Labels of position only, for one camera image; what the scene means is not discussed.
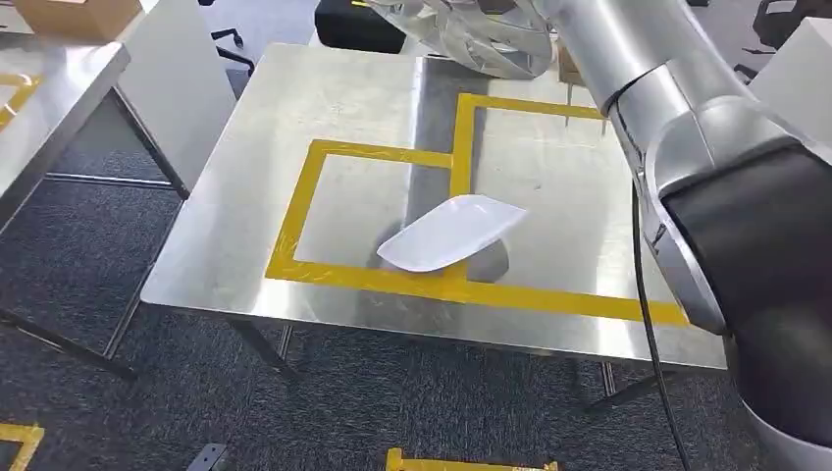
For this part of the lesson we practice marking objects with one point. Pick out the black office chair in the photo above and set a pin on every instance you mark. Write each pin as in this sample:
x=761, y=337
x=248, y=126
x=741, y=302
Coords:
x=786, y=19
x=234, y=55

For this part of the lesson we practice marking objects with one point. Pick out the white plastic mirror cover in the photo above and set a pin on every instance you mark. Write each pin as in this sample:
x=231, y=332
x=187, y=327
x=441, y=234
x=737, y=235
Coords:
x=448, y=234

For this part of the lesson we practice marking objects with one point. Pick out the silver wheel hubcap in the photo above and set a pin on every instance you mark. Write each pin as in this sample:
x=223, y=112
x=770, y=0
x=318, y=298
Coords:
x=481, y=45

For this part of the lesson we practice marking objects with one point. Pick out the steel table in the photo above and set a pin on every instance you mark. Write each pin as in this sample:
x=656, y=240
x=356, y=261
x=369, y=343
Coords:
x=260, y=195
x=52, y=117

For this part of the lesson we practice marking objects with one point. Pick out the black robot left foot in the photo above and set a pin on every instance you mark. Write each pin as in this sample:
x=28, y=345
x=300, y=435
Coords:
x=208, y=458

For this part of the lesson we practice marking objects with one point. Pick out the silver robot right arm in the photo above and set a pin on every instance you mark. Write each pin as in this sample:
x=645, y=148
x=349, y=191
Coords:
x=715, y=162

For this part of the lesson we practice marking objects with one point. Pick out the yellow floor tape outline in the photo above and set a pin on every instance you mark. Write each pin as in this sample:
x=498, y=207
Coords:
x=468, y=465
x=26, y=434

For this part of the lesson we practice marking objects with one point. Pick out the black padded seat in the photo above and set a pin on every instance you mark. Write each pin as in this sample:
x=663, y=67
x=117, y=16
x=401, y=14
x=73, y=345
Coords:
x=357, y=26

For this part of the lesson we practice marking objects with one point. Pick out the small brown cardboard box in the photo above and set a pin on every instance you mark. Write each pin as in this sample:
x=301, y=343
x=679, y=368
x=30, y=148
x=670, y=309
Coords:
x=571, y=65

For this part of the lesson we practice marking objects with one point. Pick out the white partition board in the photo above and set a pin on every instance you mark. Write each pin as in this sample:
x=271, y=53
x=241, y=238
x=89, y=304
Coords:
x=793, y=71
x=175, y=97

